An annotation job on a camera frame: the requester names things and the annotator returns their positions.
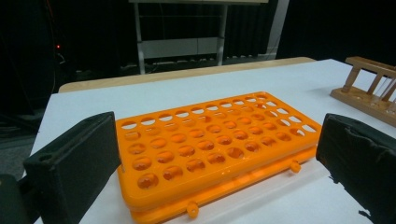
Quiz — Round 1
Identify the white table cover sheet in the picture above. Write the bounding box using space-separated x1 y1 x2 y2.
31 58 396 224

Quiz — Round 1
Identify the white metal stand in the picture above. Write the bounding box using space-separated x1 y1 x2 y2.
129 0 269 75

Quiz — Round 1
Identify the wooden test tube rack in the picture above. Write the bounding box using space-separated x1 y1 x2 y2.
330 56 396 128

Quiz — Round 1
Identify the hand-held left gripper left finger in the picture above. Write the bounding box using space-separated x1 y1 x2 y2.
22 111 121 224

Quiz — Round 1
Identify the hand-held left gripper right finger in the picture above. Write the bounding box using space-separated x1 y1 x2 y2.
316 113 396 224

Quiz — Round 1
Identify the orange plastic test tube rack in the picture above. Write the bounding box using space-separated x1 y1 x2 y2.
115 91 322 224

